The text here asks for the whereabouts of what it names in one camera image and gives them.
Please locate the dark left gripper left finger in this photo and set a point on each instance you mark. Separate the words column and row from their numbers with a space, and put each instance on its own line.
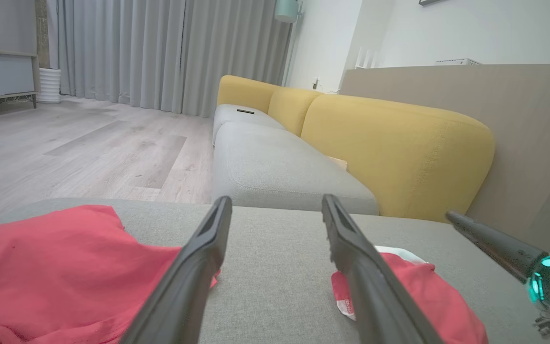
column 194, row 277

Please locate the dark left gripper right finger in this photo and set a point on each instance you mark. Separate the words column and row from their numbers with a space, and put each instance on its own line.
column 365, row 277

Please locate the red garment with white band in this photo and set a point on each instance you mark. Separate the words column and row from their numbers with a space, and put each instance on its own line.
column 428, row 306

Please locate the red jersey garment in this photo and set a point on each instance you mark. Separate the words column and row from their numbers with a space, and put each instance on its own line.
column 55, row 267

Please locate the small pale card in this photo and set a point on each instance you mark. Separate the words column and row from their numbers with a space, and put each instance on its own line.
column 338, row 163

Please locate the large yellow sofa backrest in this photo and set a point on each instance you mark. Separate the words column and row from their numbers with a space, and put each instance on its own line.
column 399, row 153

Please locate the large grey sofa seat cushion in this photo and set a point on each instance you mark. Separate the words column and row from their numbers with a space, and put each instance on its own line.
column 275, row 167

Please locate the small grey sofa seat cushion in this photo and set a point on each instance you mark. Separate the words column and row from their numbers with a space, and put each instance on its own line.
column 229, row 117

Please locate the black remote control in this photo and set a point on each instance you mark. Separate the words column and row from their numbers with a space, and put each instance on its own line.
column 245, row 111

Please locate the narrow yellow sofa backrest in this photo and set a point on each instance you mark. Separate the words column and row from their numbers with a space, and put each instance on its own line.
column 294, row 107

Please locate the flat white device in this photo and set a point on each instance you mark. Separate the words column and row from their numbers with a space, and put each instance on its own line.
column 456, row 61

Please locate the yellow sofa end backrest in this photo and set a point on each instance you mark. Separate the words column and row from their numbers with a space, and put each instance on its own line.
column 244, row 91

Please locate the white router with antennas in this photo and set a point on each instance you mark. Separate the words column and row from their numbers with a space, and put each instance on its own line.
column 364, row 59

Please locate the grey pleated curtain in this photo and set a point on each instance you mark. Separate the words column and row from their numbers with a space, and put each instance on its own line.
column 160, row 48

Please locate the white ribbed plant pot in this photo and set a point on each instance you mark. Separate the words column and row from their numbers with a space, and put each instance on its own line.
column 49, row 86

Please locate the wall socket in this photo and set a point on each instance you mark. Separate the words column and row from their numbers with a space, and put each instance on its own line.
column 315, row 82

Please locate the grey picture frame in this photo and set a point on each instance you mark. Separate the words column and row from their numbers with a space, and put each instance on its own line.
column 430, row 1

